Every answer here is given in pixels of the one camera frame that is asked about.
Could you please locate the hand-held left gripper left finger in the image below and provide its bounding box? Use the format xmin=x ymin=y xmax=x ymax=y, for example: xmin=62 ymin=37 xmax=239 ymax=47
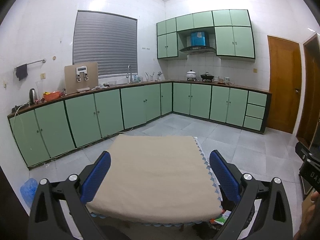
xmin=28 ymin=151 xmax=112 ymax=240

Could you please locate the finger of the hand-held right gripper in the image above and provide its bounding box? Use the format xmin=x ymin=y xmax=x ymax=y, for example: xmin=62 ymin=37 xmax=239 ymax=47
xmin=295 ymin=142 xmax=315 ymax=159

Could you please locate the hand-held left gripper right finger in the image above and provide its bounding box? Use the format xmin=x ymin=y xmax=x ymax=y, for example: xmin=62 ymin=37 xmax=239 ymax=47
xmin=209 ymin=150 xmax=298 ymax=240

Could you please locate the black trash bin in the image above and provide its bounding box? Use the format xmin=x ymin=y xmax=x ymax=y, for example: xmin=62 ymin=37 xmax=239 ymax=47
xmin=195 ymin=197 xmax=255 ymax=240

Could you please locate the green white plastic bag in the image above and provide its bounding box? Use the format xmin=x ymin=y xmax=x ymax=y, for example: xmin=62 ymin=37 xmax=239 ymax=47
xmin=216 ymin=211 xmax=232 ymax=224

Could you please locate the brown wooden door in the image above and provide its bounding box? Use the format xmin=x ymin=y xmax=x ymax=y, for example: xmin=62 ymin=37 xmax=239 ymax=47
xmin=264 ymin=35 xmax=302 ymax=134
xmin=295 ymin=33 xmax=320 ymax=153

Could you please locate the beige tablecloth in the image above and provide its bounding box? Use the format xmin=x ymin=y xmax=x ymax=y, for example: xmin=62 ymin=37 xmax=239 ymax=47
xmin=85 ymin=135 xmax=224 ymax=227

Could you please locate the long green base cabinet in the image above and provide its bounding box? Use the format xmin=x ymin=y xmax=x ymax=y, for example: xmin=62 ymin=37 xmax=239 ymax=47
xmin=7 ymin=81 xmax=173 ymax=168

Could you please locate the blue plastic bag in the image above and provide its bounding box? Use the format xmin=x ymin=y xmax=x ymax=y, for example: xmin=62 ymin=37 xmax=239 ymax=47
xmin=20 ymin=178 xmax=38 ymax=208

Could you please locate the green base cabinet with drawers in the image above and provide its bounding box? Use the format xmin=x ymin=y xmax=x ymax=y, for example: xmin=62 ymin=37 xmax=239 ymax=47
xmin=172 ymin=81 xmax=272 ymax=133

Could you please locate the orange basket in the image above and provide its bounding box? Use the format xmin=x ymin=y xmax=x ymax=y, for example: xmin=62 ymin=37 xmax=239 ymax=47
xmin=42 ymin=91 xmax=61 ymax=102

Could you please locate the cardboard box with dispenser print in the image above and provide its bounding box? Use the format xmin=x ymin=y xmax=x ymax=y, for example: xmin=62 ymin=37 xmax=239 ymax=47
xmin=64 ymin=62 xmax=99 ymax=94

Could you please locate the dark towel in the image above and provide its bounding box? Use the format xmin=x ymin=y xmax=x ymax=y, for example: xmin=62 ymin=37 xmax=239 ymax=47
xmin=15 ymin=64 xmax=28 ymax=81

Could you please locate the metal towel bar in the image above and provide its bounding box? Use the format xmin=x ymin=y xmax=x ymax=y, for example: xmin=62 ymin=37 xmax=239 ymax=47
xmin=14 ymin=58 xmax=47 ymax=72

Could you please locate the grey window blind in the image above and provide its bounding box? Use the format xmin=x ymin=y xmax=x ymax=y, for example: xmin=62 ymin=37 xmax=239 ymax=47
xmin=72 ymin=10 xmax=138 ymax=78

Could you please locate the range hood with blue film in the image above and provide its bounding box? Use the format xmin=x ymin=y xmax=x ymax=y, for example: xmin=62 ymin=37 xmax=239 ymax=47
xmin=179 ymin=31 xmax=217 ymax=55

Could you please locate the green wall cabinet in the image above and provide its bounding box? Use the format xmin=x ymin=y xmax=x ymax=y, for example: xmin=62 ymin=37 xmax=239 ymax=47
xmin=156 ymin=9 xmax=256 ymax=61

